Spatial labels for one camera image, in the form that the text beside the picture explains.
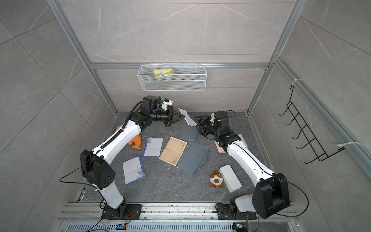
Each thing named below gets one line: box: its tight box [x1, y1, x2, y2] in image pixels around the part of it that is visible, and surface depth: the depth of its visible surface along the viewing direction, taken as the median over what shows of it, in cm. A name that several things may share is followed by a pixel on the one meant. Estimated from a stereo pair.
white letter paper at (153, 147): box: [143, 137, 164, 157], surface depth 101 cm
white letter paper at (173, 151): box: [158, 136, 188, 167], surface depth 98 cm
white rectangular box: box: [219, 164, 243, 193], surface depth 82 cm
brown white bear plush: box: [209, 169, 224, 189], surface depth 83 cm
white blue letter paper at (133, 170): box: [122, 154, 146, 187], surface depth 90 cm
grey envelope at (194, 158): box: [177, 141, 209, 176], surface depth 95 cm
